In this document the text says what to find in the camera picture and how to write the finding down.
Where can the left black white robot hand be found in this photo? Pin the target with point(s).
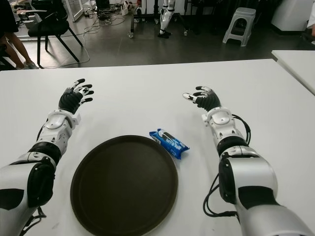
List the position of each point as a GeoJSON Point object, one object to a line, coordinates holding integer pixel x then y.
{"type": "Point", "coordinates": [70, 99]}

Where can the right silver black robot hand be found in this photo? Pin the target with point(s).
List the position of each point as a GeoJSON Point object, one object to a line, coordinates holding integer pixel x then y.
{"type": "Point", "coordinates": [209, 99]}

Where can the blue Oreo packet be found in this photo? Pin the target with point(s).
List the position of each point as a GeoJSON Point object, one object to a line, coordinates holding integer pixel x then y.
{"type": "Point", "coordinates": [172, 145]}

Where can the dark brown round tray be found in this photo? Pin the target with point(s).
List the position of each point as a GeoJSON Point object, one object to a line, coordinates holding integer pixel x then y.
{"type": "Point", "coordinates": [123, 186]}

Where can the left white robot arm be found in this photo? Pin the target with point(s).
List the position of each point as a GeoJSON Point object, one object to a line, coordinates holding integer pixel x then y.
{"type": "Point", "coordinates": [53, 127]}

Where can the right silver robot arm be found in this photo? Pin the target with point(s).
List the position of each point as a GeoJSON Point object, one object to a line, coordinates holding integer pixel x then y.
{"type": "Point", "coordinates": [256, 169]}

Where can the black chair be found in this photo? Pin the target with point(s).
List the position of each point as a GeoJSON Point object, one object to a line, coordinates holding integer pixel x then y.
{"type": "Point", "coordinates": [49, 27]}

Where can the standing person in black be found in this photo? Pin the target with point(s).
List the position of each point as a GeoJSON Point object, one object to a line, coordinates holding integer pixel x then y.
{"type": "Point", "coordinates": [14, 41]}

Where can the white framed glass panel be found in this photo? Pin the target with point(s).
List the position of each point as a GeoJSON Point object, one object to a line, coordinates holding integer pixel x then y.
{"type": "Point", "coordinates": [77, 8]}

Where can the white humanoid robot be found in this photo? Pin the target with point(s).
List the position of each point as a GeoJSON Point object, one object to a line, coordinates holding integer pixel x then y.
{"type": "Point", "coordinates": [164, 18]}

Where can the white plastic stool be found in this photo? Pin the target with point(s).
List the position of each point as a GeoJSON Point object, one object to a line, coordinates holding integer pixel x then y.
{"type": "Point", "coordinates": [243, 12]}

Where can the white side table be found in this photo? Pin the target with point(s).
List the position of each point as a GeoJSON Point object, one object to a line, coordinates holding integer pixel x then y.
{"type": "Point", "coordinates": [297, 64]}

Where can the white bag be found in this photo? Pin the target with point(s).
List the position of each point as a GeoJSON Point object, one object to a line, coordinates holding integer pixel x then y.
{"type": "Point", "coordinates": [124, 9]}

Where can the white cabinet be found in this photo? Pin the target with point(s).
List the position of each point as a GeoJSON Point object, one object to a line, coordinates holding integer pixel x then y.
{"type": "Point", "coordinates": [290, 14]}

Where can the person in white shirt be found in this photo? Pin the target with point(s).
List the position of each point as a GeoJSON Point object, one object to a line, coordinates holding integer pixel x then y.
{"type": "Point", "coordinates": [312, 27]}

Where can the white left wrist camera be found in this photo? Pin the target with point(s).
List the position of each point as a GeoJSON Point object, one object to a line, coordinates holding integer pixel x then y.
{"type": "Point", "coordinates": [77, 118]}

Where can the black wheeled frame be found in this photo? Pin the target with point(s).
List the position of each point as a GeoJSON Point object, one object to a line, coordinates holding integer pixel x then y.
{"type": "Point", "coordinates": [132, 19]}

